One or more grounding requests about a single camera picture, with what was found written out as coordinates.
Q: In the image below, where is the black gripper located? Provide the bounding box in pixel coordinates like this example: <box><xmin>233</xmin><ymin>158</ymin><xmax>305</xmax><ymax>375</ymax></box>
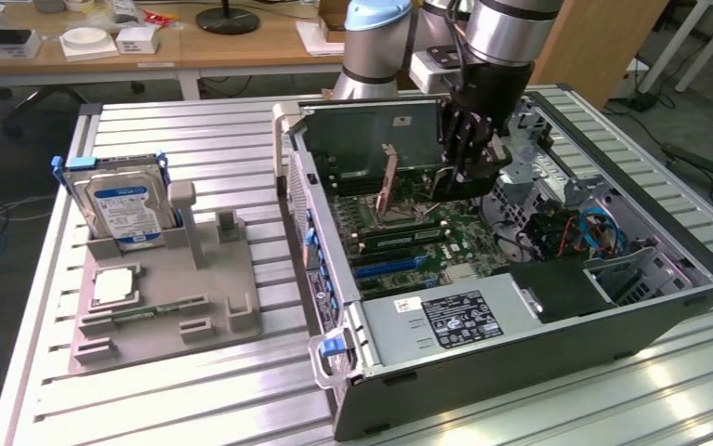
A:
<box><xmin>440</xmin><ymin>62</ymin><xmax>535</xmax><ymax>140</ymax></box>

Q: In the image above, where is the green motherboard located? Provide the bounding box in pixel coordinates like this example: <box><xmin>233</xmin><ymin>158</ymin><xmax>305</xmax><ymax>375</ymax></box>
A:
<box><xmin>324</xmin><ymin>166</ymin><xmax>513</xmax><ymax>298</ymax></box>

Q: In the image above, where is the wooden desk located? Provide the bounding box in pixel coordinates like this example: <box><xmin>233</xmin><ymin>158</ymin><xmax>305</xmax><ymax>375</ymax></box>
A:
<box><xmin>0</xmin><ymin>0</ymin><xmax>519</xmax><ymax>89</ymax></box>

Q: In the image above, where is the grey power supply unit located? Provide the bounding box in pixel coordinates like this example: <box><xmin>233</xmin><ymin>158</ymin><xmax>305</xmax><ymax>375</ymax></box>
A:
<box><xmin>358</xmin><ymin>273</ymin><xmax>548</xmax><ymax>368</ymax></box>

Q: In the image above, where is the black floor stand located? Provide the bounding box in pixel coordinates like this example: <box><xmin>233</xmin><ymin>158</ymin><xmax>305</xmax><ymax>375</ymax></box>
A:
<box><xmin>659</xmin><ymin>141</ymin><xmax>713</xmax><ymax>174</ymax></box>

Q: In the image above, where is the black open PC case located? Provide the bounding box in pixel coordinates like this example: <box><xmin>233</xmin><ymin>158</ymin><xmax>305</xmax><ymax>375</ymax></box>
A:
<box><xmin>270</xmin><ymin>90</ymin><xmax>713</xmax><ymax>442</ymax></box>

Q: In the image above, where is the grey parts rack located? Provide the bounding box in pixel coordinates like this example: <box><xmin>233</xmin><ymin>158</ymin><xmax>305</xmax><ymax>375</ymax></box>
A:
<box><xmin>68</xmin><ymin>180</ymin><xmax>266</xmax><ymax>375</ymax></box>

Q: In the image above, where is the black graphics card metal bracket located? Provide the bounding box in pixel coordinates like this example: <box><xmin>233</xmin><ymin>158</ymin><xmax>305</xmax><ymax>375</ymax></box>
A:
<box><xmin>374</xmin><ymin>142</ymin><xmax>497</xmax><ymax>229</ymax></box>

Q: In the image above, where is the red wire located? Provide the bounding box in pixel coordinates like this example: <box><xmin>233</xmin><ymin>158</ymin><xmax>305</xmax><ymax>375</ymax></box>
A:
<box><xmin>564</xmin><ymin>216</ymin><xmax>583</xmax><ymax>255</ymax></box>

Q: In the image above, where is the white box black lid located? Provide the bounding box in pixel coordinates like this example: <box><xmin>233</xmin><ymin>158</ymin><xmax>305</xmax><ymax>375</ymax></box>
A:
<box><xmin>0</xmin><ymin>28</ymin><xmax>44</xmax><ymax>60</ymax></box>

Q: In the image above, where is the CPU socket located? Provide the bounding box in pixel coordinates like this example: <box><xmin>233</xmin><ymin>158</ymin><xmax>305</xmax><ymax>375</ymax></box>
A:
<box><xmin>361</xmin><ymin>190</ymin><xmax>426</xmax><ymax>230</ymax></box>

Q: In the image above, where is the blue expansion slot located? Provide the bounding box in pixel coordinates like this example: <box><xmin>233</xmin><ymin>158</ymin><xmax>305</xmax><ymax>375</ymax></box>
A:
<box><xmin>352</xmin><ymin>256</ymin><xmax>426</xmax><ymax>280</ymax></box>

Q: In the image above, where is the white table frame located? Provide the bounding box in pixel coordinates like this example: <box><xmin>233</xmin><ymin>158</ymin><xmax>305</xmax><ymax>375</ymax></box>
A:
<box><xmin>637</xmin><ymin>0</ymin><xmax>713</xmax><ymax>126</ymax></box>

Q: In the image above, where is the black plastic shroud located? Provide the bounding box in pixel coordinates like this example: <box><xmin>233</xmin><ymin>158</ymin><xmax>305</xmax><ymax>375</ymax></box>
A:
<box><xmin>511</xmin><ymin>257</ymin><xmax>621</xmax><ymax>324</ymax></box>

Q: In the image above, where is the black chair base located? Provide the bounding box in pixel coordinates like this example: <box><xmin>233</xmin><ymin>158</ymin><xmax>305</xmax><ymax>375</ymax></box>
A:
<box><xmin>0</xmin><ymin>83</ymin><xmax>88</xmax><ymax>138</ymax></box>

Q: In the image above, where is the black case fan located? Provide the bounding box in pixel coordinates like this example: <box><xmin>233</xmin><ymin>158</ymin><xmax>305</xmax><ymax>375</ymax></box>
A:
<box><xmin>527</xmin><ymin>211</ymin><xmax>581</xmax><ymax>257</ymax></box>

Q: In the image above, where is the black round lamp base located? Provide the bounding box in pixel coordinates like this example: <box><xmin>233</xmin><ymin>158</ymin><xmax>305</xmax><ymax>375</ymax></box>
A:
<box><xmin>195</xmin><ymin>0</ymin><xmax>262</xmax><ymax>36</ymax></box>

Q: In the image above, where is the brown cardboard box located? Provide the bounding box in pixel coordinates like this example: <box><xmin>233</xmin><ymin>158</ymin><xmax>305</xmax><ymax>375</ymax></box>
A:
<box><xmin>318</xmin><ymin>0</ymin><xmax>353</xmax><ymax>32</ymax></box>

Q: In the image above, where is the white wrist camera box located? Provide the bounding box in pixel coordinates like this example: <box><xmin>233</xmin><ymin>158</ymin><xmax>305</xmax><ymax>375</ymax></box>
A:
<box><xmin>409</xmin><ymin>46</ymin><xmax>470</xmax><ymax>92</ymax></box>

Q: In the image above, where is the black power adapter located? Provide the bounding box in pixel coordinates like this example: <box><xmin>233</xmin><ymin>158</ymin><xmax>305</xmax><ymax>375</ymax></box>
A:
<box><xmin>628</xmin><ymin>92</ymin><xmax>660</xmax><ymax>113</ymax></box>

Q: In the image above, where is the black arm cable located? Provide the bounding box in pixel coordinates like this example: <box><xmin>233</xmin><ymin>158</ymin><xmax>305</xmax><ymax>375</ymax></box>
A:
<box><xmin>445</xmin><ymin>0</ymin><xmax>477</xmax><ymax>97</ymax></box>

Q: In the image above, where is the green RAM stick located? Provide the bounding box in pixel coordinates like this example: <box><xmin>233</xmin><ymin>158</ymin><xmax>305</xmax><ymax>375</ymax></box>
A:
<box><xmin>110</xmin><ymin>299</ymin><xmax>194</xmax><ymax>324</ymax></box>

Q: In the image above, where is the white round dish on base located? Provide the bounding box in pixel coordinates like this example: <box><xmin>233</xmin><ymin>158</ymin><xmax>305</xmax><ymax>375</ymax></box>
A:
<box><xmin>59</xmin><ymin>26</ymin><xmax>120</xmax><ymax>63</ymax></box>

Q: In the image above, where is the silver CPU chip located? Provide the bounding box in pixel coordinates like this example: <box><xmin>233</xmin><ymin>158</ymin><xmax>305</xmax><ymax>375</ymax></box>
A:
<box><xmin>95</xmin><ymin>269</ymin><xmax>142</xmax><ymax>304</ymax></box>

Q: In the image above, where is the hard disk in blue caddy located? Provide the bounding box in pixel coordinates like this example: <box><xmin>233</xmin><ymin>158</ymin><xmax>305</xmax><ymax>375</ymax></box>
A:
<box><xmin>50</xmin><ymin>152</ymin><xmax>175</xmax><ymax>255</ymax></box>

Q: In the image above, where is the white labelled carton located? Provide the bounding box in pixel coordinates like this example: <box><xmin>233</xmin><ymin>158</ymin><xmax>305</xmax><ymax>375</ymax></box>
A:
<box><xmin>114</xmin><ymin>25</ymin><xmax>163</xmax><ymax>55</ymax></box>

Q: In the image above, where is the black RAM stick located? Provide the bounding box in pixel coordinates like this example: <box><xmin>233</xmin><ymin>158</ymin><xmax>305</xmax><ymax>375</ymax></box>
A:
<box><xmin>358</xmin><ymin>225</ymin><xmax>450</xmax><ymax>255</ymax></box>

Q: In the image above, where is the red packet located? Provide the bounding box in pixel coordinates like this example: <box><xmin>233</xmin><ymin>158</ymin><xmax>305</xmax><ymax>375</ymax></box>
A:
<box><xmin>143</xmin><ymin>11</ymin><xmax>183</xmax><ymax>30</ymax></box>

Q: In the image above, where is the white paper stack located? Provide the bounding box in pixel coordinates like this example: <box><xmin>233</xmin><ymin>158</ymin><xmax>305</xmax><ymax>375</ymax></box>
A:
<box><xmin>295</xmin><ymin>20</ymin><xmax>349</xmax><ymax>57</ymax></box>

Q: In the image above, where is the blue wire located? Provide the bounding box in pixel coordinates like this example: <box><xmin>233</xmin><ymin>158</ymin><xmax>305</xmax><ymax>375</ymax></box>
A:
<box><xmin>579</xmin><ymin>206</ymin><xmax>628</xmax><ymax>257</ymax></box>

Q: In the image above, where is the grey slanted disk bay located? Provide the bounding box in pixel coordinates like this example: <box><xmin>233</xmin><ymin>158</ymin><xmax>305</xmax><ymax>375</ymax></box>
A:
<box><xmin>583</xmin><ymin>245</ymin><xmax>704</xmax><ymax>308</ymax></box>

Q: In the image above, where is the wooden cabinet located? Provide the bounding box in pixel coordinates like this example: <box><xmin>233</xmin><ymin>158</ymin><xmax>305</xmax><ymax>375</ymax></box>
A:
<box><xmin>532</xmin><ymin>0</ymin><xmax>671</xmax><ymax>108</ymax></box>

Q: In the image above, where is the metal disk bay cage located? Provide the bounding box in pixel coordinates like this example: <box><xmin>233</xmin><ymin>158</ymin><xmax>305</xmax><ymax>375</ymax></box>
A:
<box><xmin>492</xmin><ymin>99</ymin><xmax>581</xmax><ymax>206</ymax></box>

